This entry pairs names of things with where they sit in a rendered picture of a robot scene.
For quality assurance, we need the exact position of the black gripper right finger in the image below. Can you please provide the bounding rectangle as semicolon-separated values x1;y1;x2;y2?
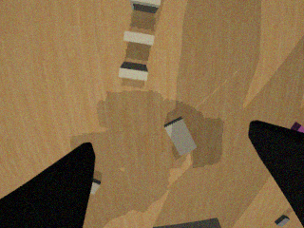
248;121;304;228

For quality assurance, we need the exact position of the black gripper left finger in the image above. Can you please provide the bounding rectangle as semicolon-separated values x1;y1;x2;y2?
0;142;96;228

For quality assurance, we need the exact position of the grey domino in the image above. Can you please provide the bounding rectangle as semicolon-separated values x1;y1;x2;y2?
118;61;148;81
130;0;161;14
123;31;155;46
164;117;197;155
90;179;100;194

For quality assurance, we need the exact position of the purple rectangular block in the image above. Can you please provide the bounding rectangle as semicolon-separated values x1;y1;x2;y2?
290;122;304;133

